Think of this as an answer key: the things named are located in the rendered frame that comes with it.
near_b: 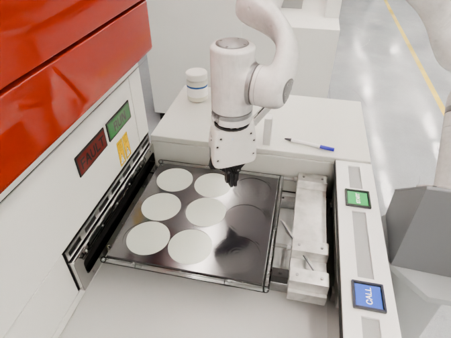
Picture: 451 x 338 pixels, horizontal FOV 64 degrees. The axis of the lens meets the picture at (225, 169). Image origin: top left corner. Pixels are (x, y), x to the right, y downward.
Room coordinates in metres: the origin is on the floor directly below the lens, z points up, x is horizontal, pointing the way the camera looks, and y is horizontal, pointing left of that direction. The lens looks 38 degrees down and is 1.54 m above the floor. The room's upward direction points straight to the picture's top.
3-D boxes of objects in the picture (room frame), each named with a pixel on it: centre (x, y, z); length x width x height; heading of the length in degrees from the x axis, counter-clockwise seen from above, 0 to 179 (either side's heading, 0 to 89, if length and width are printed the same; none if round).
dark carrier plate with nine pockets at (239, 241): (0.63, 0.06, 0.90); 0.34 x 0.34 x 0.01; 78
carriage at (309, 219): (0.60, -0.21, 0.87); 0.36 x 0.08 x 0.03; 168
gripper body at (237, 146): (0.65, -0.01, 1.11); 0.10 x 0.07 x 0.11; 110
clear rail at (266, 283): (0.60, -0.12, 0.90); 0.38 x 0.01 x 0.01; 168
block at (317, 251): (0.52, -0.19, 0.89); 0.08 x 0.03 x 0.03; 78
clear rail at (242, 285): (0.46, 0.09, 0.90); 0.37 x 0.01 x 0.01; 78
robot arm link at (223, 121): (0.65, -0.01, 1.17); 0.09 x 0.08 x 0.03; 110
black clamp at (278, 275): (0.45, -0.11, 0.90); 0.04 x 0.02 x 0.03; 78
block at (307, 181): (0.76, -0.24, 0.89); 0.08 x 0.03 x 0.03; 78
